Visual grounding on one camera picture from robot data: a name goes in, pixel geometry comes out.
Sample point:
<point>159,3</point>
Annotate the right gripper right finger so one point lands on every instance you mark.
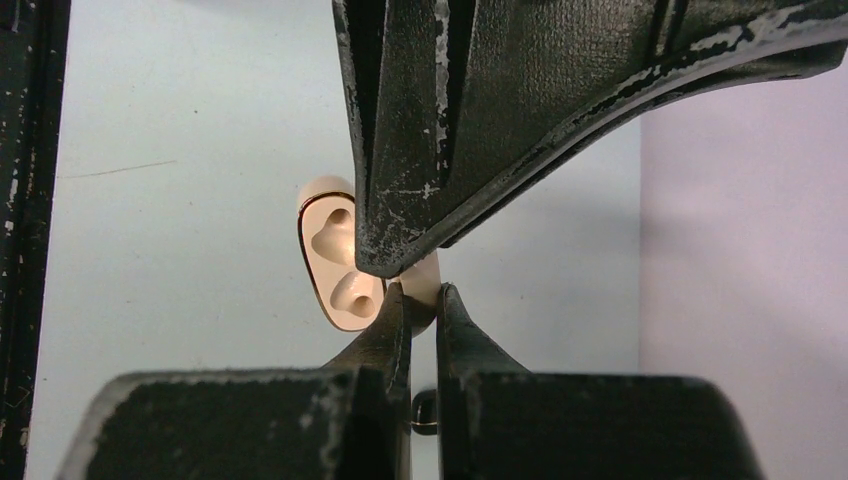
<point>499,420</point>

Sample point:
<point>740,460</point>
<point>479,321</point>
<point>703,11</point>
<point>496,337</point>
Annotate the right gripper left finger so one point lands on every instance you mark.
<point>348,419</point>

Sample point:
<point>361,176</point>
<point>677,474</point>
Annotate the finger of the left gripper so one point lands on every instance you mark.
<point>457,107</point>

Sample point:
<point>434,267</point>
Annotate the beige earbud charging case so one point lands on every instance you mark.
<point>350,298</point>

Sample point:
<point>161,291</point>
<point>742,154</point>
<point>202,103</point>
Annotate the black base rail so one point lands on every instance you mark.
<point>34,37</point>

